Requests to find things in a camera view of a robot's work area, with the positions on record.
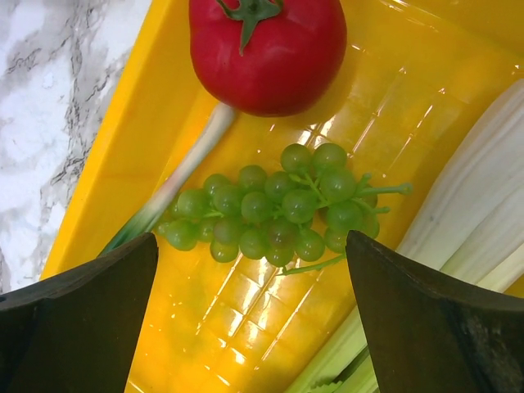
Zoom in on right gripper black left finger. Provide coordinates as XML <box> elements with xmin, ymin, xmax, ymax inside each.
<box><xmin>1</xmin><ymin>233</ymin><xmax>159</xmax><ymax>392</ymax></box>

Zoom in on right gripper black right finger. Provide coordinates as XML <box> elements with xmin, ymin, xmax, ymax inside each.
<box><xmin>346</xmin><ymin>231</ymin><xmax>523</xmax><ymax>392</ymax></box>

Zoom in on green toy grapes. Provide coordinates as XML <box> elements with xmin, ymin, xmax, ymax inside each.
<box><xmin>155</xmin><ymin>142</ymin><xmax>412</xmax><ymax>275</ymax></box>

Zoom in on green celery toy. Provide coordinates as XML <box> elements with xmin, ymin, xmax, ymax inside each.
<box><xmin>290</xmin><ymin>81</ymin><xmax>523</xmax><ymax>392</ymax></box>

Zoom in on green onion toy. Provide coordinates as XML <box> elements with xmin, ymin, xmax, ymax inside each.
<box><xmin>99</xmin><ymin>102</ymin><xmax>237</xmax><ymax>256</ymax></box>

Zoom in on yellow plastic tray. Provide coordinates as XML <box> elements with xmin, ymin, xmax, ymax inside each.
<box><xmin>43</xmin><ymin>1</ymin><xmax>523</xmax><ymax>392</ymax></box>

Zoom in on red toy tomato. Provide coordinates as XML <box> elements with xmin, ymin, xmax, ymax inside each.
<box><xmin>188</xmin><ymin>1</ymin><xmax>347</xmax><ymax>117</ymax></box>

